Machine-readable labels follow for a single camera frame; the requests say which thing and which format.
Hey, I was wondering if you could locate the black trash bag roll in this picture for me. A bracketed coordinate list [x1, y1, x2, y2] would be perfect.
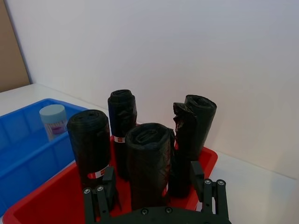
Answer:
[125, 122, 175, 211]
[107, 89, 137, 181]
[66, 109, 111, 188]
[168, 94, 218, 198]

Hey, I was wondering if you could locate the brown board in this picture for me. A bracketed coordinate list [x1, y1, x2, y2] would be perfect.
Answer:
[0, 0, 32, 93]

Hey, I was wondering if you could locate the clear jar with blue lid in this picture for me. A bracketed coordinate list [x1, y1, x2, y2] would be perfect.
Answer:
[39, 104, 69, 142]

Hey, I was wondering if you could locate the red plastic bin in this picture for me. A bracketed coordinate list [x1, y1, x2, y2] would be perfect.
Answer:
[2, 121, 219, 224]

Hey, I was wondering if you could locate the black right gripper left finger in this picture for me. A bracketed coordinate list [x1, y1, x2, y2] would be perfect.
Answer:
[83, 166, 120, 224]

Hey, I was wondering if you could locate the blue plastic bin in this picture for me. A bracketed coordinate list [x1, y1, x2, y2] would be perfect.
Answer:
[0, 98, 94, 209]

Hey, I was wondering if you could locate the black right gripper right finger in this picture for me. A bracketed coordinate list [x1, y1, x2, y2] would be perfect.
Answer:
[190, 161, 229, 220]

